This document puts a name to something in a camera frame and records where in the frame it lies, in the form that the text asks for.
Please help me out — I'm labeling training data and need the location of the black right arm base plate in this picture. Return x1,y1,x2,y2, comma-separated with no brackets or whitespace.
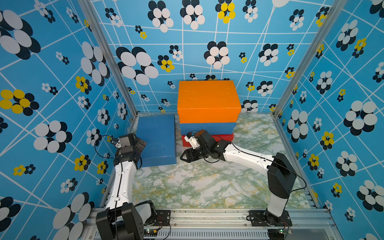
246,210,293,228

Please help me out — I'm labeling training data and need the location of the aluminium corner post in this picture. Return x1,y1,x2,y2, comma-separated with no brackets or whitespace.
79,0,138,118
273,0,348,119

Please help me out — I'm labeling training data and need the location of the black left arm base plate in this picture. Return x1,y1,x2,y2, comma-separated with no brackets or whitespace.
145,210,171,227

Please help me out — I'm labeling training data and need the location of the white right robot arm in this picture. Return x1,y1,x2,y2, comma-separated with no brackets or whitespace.
181,130,298,227

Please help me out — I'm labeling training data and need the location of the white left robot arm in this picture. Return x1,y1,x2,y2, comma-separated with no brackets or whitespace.
96,134,158,240

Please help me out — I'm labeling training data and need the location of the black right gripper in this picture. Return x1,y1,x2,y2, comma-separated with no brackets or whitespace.
179,146,211,164

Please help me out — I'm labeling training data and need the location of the aluminium front rail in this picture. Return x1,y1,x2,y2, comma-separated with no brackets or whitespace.
80,208,343,240

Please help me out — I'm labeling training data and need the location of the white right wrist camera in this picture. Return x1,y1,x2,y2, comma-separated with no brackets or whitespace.
184,132,202,149

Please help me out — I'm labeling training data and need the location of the right green circuit board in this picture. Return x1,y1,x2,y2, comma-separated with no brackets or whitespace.
268,229,292,240

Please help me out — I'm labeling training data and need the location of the green circuit board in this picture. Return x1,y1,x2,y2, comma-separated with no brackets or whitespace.
144,229,159,239
268,229,292,240

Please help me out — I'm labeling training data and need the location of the red shoebox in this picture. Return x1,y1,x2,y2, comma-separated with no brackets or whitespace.
182,134,234,147

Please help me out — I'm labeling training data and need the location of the left aluminium corner post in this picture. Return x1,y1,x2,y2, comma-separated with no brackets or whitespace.
79,0,138,118

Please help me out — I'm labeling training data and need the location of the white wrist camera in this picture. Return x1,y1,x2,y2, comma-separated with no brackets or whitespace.
111,138,121,149
184,132,202,149

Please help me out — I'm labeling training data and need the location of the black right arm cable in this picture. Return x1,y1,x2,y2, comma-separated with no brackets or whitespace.
203,134,308,211

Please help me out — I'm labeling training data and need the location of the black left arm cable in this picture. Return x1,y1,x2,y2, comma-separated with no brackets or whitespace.
93,134,143,229

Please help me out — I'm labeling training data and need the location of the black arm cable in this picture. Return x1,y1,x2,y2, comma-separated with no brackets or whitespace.
93,134,143,229
203,134,308,211

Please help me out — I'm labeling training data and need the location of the orange shoebox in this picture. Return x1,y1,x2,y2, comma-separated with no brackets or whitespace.
177,81,242,124

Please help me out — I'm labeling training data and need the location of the left green circuit board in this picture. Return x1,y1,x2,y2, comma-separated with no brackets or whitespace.
144,229,159,239

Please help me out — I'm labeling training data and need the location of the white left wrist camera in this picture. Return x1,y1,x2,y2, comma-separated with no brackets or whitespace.
111,138,121,149

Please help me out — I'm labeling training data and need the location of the right aluminium corner post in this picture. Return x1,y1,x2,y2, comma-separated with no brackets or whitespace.
273,0,348,119

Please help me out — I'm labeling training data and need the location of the blue shoebox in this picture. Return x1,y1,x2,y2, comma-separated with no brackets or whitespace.
179,123,237,135
136,114,177,168

